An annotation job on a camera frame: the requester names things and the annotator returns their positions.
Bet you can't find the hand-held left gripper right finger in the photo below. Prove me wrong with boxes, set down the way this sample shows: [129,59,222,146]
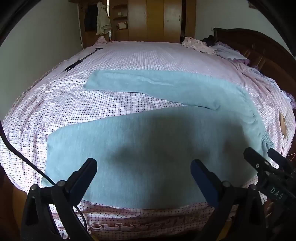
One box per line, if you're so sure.
[190,159,274,241]

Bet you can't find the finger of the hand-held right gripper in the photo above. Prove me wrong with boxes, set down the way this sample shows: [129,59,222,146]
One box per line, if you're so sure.
[267,148,295,173]
[243,147,273,177]

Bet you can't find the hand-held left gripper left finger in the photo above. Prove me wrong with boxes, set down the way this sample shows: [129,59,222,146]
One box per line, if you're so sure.
[20,158,98,241]

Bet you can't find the light blue pants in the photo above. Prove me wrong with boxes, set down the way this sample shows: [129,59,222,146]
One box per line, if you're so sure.
[41,69,275,208]

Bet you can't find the brown paper tag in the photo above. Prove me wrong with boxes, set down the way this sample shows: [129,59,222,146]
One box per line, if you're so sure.
[279,112,288,137]

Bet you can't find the pale purple pillow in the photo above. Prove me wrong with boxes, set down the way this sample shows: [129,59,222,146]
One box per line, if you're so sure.
[211,43,250,65]

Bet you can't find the dark wooden headboard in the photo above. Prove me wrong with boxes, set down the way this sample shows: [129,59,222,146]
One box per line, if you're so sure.
[213,27,296,93]

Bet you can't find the black telescopic stick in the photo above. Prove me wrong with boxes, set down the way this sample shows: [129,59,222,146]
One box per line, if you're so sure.
[65,47,103,72]

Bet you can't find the black garment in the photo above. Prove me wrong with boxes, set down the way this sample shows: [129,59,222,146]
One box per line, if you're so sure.
[201,35,219,47]

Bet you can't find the pink clothing pile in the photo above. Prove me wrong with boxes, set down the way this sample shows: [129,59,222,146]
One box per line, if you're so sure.
[181,37,218,55]

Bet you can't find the beige hanging jacket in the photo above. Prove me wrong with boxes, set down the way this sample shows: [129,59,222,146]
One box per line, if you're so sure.
[96,2,112,36]

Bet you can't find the dark hanging garment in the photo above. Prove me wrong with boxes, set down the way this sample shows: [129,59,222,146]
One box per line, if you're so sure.
[84,5,99,32]

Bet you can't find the wooden wardrobe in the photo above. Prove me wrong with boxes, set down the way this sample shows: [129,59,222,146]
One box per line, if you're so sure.
[77,0,197,48]

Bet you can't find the black cable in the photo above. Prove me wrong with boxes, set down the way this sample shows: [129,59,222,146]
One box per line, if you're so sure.
[0,119,88,234]

